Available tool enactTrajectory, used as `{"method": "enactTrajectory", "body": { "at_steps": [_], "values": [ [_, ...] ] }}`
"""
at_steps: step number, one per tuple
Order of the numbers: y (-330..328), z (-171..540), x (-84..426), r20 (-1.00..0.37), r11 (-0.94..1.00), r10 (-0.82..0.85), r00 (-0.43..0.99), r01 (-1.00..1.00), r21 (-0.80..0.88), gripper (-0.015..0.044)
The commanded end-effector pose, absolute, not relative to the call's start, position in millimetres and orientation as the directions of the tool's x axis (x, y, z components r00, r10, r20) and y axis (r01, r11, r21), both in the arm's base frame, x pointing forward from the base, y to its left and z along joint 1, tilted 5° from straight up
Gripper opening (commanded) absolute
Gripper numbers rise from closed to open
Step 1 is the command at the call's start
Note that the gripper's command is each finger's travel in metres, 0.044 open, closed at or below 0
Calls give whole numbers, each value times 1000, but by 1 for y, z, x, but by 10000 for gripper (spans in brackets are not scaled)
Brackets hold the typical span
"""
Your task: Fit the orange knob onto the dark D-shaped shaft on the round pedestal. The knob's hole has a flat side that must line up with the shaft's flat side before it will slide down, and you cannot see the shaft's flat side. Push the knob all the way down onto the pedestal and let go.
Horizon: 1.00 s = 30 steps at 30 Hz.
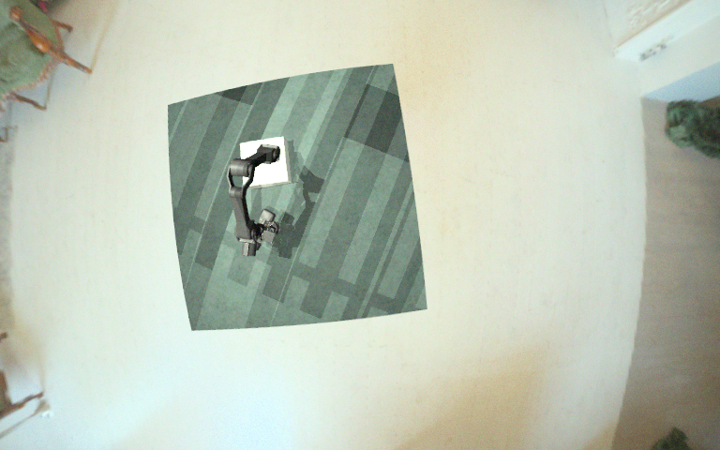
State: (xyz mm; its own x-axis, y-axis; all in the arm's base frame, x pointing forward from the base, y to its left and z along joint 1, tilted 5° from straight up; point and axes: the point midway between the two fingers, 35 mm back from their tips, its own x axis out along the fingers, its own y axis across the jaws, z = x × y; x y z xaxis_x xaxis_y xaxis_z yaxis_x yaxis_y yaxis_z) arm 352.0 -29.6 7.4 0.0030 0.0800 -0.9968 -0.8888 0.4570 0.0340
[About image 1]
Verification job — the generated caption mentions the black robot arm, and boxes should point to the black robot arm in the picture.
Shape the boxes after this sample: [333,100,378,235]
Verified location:
[227,143,280,256]

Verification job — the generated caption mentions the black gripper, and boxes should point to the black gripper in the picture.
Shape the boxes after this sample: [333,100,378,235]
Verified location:
[254,209,276,251]

